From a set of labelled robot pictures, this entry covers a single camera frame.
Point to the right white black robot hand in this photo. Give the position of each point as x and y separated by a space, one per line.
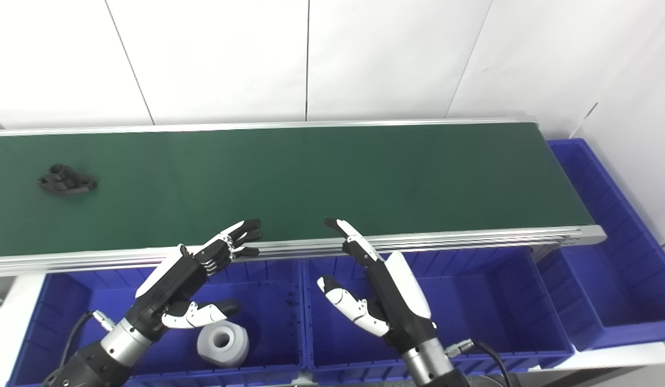
402 295

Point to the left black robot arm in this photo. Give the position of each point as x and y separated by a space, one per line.
96 363

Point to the white cylindrical part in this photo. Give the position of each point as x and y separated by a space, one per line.
223 345

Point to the black flanged machine part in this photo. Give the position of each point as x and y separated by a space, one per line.
66 181

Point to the large blue plastic bin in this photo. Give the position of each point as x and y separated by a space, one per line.
617 279

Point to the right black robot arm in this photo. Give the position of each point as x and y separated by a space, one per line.
429 365

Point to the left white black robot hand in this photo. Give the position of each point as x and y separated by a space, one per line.
174 285

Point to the green conveyor belt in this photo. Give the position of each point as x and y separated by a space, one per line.
332 177

